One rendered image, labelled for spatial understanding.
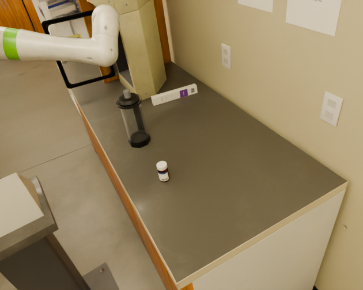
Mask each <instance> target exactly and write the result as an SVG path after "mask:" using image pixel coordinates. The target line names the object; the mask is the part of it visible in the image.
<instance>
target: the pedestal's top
mask: <svg viewBox="0 0 363 290"><path fill-rule="evenodd" d="M29 180H31V181H32V183H33V184H34V186H35V188H36V191H37V195H38V197H39V200H40V203H41V207H42V210H43V213H44V216H42V217H40V218H38V219H36V220H34V221H32V222H30V223H28V224H26V225H24V226H22V227H20V228H18V229H16V230H14V231H12V232H10V233H8V234H6V235H4V236H2V237H0V261H1V260H3V259H5V258H7V257H8V256H10V255H12V254H14V253H16V252H18V251H20V250H22V249H23V248H25V247H27V246H29V245H31V244H33V243H35V242H36V241H38V240H40V239H42V238H44V237H45V236H47V235H50V234H51V233H53V232H55V231H56V230H58V229H59V228H58V226H57V223H56V221H55V218H54V216H53V214H52V210H51V208H50V205H49V203H48V201H47V198H46V195H45V193H44V190H43V188H42V185H41V183H40V181H39V179H38V177H37V176H34V177H31V178H29Z"/></svg>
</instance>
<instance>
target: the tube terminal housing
mask: <svg viewBox="0 0 363 290"><path fill-rule="evenodd" d="M114 5H115V9H116V10H117V12H118V13H119V16H120V26H119V31H120V35H121V38H122V43H123V48H124V50H125V51H126V54H127V58H128V63H129V64H128V68H129V71H130V75H131V80H132V83H133V87H132V86H131V85H130V84H129V83H128V82H127V81H126V80H125V79H124V78H123V77H122V76H121V75H120V74H119V79H120V82H121V83H122V84H123V85H124V86H125V88H126V89H129V90H130V92H131V93H135V94H139V95H140V96H141V98H142V100H145V99H147V98H150V97H151V96H154V95H156V94H157V93H158V91H159V90H160V89H161V87H162V85H163V84H164V82H165V81H166V80H167V77H166V73H165V66H164V60H163V55H162V49H161V42H160V35H159V31H158V25H157V18H156V11H155V7H154V0H114ZM118 72H119V71H118Z"/></svg>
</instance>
